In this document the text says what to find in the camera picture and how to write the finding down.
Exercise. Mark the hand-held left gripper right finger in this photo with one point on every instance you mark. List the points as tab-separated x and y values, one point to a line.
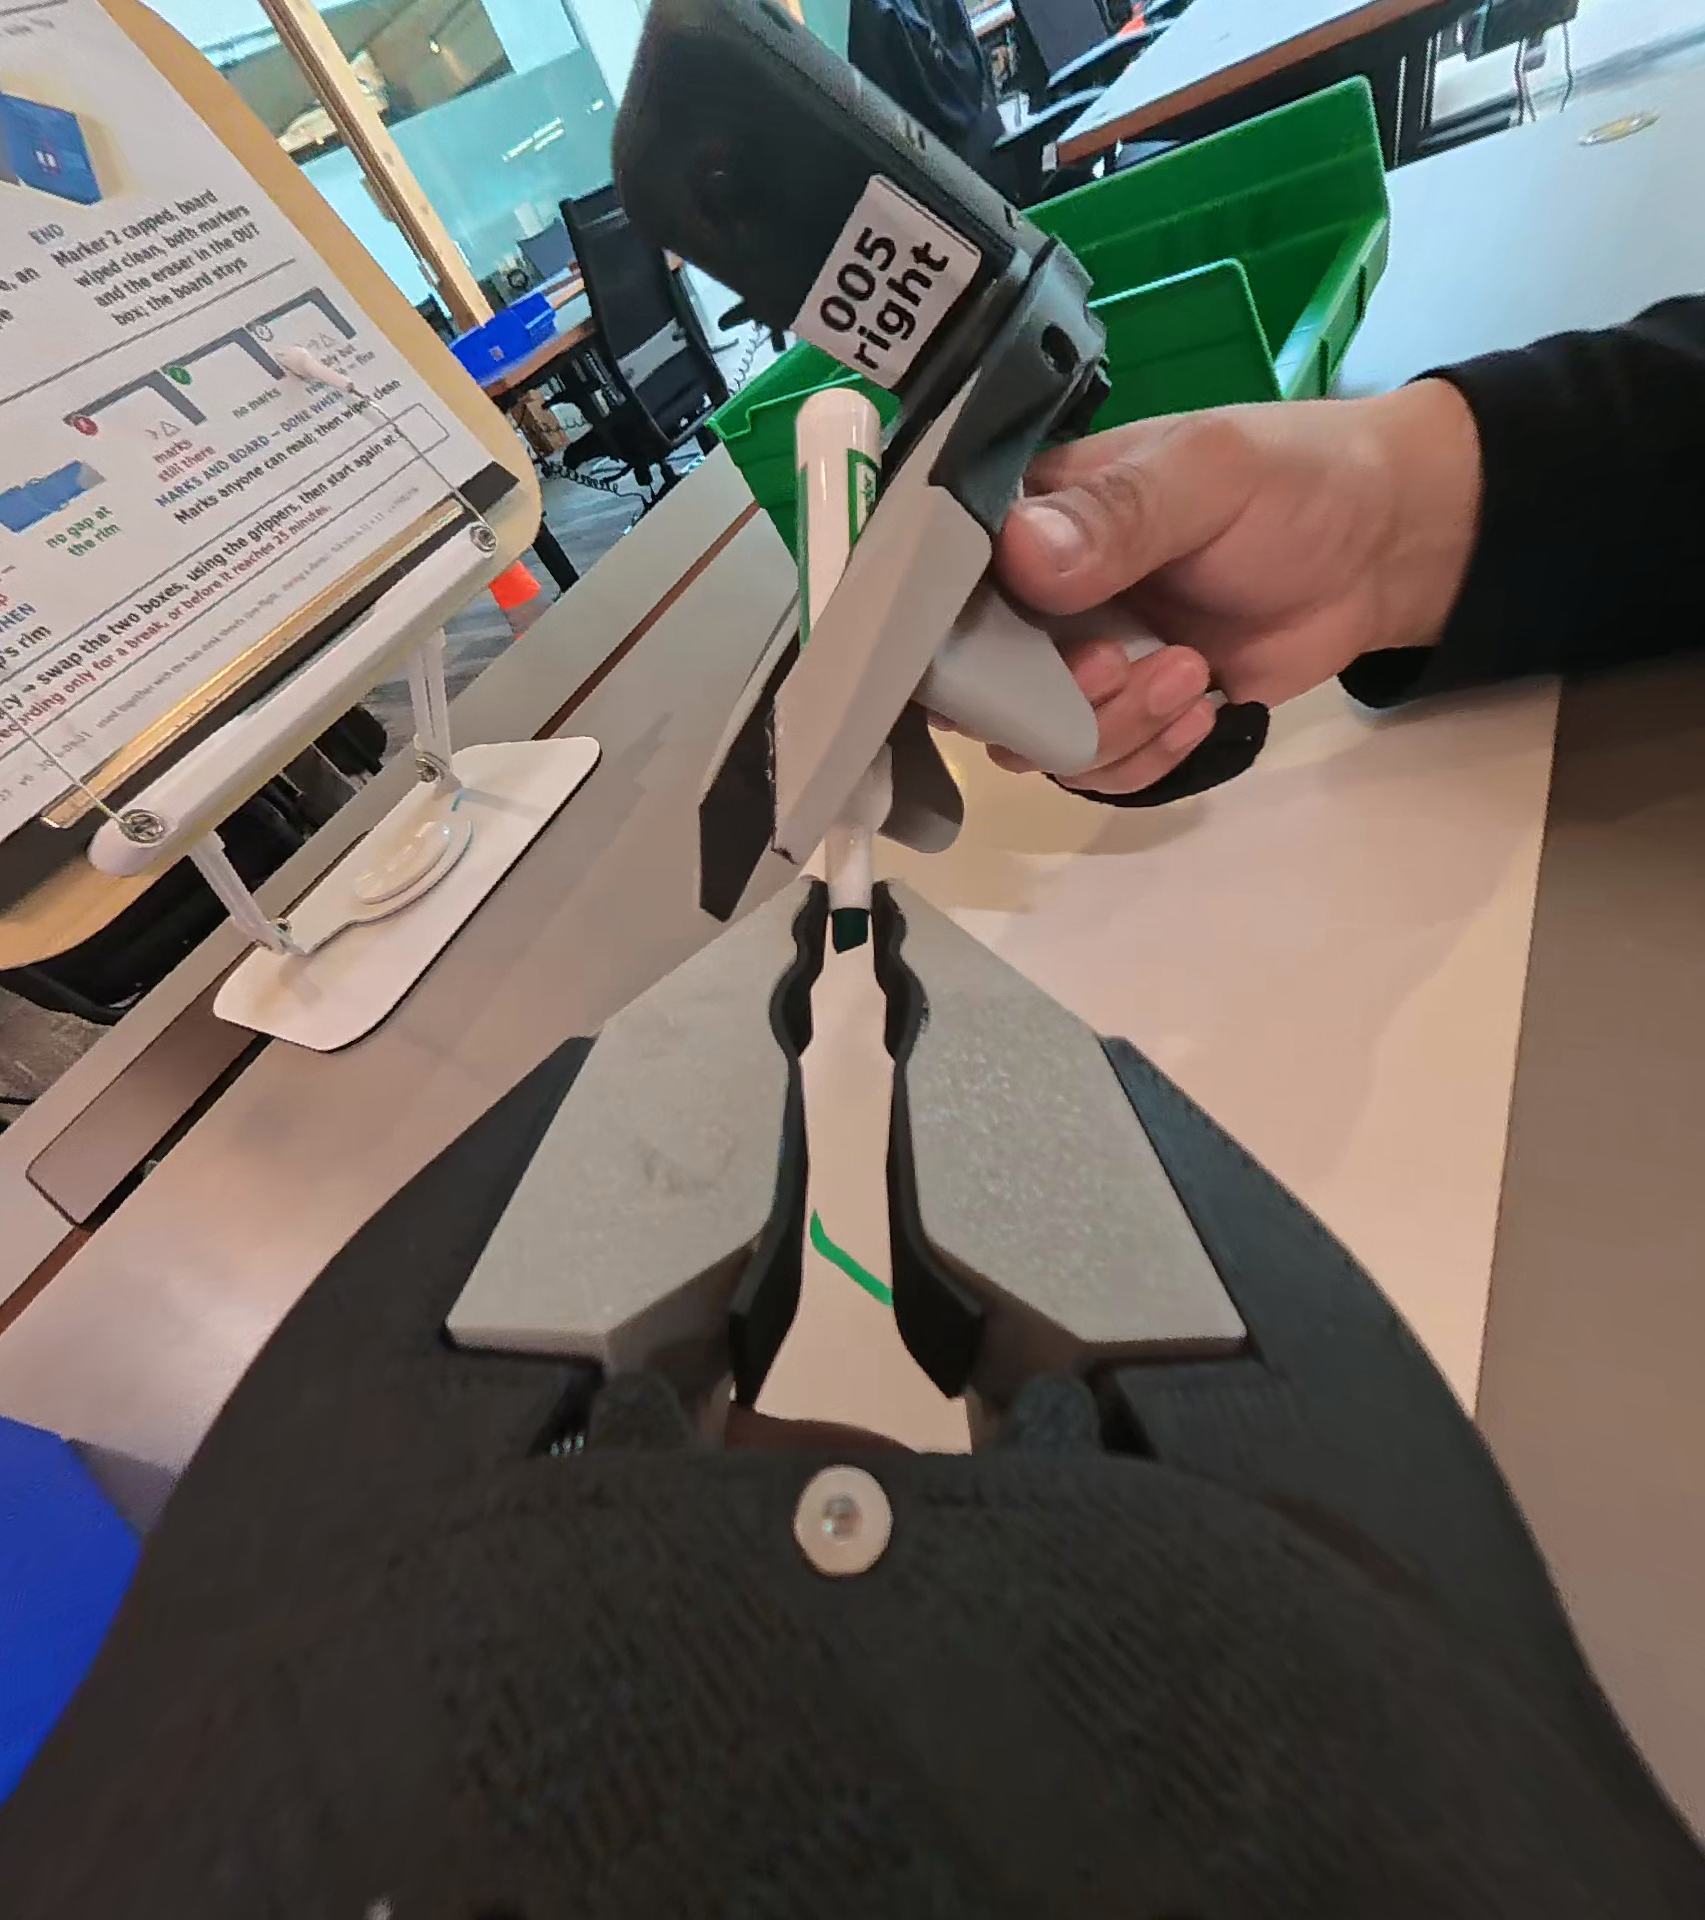
1064	1201

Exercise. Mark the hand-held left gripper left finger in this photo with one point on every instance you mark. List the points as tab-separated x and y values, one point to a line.
627	1201

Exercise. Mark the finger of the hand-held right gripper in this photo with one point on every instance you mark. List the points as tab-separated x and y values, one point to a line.
739	810
884	645

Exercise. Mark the green marker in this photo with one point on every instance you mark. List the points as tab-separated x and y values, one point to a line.
829	495

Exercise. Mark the white whiteboard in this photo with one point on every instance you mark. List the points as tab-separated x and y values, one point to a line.
1317	974

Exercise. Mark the green plastic bin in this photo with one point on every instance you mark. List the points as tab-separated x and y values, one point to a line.
1241	270

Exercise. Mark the person's right forearm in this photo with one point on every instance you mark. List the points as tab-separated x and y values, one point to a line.
1648	481

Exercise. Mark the person's right hand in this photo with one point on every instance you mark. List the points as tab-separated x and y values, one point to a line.
1272	525

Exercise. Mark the dark jacket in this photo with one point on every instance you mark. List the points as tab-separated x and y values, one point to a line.
920	69

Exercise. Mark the black office chair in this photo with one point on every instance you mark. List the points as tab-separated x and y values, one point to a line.
644	331

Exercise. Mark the small blue bin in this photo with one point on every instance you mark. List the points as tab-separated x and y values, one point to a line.
507	331

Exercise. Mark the orange traffic cone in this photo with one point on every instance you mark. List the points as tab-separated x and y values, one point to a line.
515	589

